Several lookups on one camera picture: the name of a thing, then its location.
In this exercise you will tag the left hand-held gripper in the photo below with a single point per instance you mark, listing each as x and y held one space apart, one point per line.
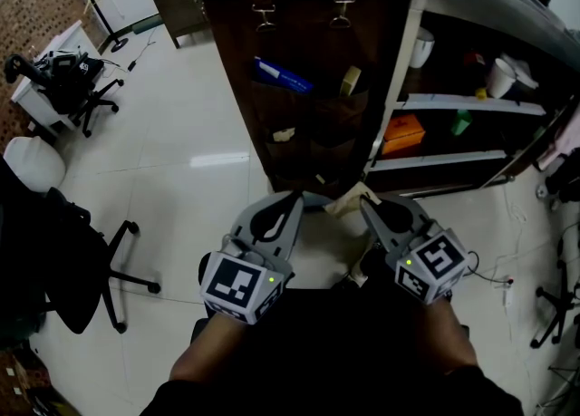
233 285

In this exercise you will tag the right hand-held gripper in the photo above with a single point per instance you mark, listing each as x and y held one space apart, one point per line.
437 264

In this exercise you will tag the person's right forearm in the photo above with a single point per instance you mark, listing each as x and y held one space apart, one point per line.
446 337

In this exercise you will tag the person's left forearm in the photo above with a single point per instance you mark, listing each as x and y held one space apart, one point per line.
213 346

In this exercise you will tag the small white tag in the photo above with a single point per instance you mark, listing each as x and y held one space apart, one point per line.
321 179

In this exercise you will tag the person's white shoe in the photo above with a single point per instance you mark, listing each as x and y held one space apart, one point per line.
360 271

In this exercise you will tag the orange box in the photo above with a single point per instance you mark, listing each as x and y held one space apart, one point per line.
403 133

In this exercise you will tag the green small container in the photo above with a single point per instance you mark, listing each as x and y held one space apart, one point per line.
461 123

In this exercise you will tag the blue flat box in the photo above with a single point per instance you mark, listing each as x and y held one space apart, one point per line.
283 76

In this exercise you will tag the small yellow plastic block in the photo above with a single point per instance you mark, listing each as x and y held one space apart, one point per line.
481 93

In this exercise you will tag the person's black clothing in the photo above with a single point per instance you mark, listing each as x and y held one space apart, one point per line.
335 360

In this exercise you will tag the white bucket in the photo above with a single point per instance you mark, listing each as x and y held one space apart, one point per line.
422 49

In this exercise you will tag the white power strip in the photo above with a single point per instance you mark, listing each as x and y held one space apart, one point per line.
508 294

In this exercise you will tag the dark red box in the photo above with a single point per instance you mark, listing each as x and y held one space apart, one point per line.
473 59

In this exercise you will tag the white paper cup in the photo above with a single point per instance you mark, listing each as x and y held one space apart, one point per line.
500 79

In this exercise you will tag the metal hook clip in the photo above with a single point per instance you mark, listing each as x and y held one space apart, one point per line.
263 19
342 13

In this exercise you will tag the pink cloth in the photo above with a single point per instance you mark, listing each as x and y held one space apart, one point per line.
564 138

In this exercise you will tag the black power adapter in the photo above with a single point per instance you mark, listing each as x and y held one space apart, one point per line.
132 65

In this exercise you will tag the black chair base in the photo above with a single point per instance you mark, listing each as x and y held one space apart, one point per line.
559 301

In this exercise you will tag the dark brown cabinet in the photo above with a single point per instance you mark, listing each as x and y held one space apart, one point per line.
176 8

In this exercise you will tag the dark green cylinder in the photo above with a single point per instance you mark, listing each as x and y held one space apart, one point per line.
147 24

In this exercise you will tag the small black office chair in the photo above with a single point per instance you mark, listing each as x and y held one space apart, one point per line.
90 97

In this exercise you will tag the large black office chair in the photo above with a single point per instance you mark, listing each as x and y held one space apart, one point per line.
59 264

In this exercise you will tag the black tripod stand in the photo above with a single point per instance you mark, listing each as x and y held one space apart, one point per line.
566 373

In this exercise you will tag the black coat rack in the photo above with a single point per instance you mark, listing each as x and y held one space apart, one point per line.
106 20

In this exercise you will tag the white round bin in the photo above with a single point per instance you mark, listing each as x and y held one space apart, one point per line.
34 162

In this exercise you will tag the pale coat hanger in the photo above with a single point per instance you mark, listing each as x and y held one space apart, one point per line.
96 2

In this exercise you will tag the white desk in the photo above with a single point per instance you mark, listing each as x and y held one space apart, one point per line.
31 99

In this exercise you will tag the black handheld device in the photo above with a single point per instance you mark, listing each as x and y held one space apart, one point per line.
20 70

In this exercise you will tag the cardboard box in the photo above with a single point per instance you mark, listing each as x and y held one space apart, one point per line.
22 387

